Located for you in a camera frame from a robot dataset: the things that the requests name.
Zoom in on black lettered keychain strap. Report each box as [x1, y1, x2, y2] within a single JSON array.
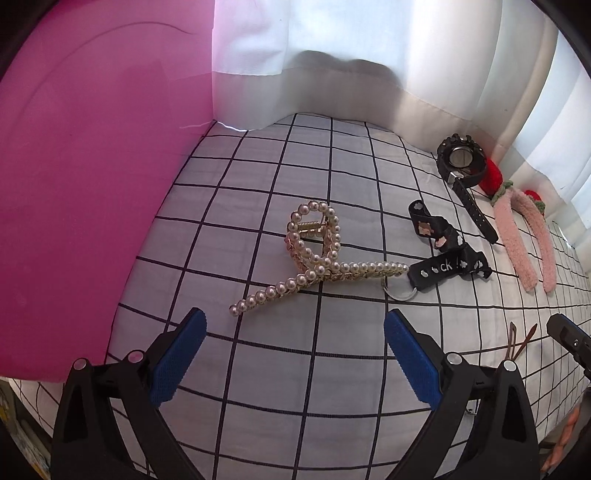
[[380, 199, 494, 302]]

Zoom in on black wrist watch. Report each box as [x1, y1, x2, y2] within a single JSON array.
[[437, 133, 498, 244]]

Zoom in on pink plastic tub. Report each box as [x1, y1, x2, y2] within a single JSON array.
[[1, 1, 214, 382]]

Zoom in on pearl hair claw clip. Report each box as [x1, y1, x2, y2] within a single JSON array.
[[228, 200, 410, 317]]

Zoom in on brown snap hair clip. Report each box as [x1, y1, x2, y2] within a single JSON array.
[[505, 322, 538, 362]]

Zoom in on pink fuzzy strawberry headband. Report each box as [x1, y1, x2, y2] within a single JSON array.
[[479, 158, 557, 294]]

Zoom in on white curtain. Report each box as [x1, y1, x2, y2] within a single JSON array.
[[212, 1, 590, 232]]

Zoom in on person's right hand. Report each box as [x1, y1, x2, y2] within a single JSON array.
[[541, 405, 581, 473]]

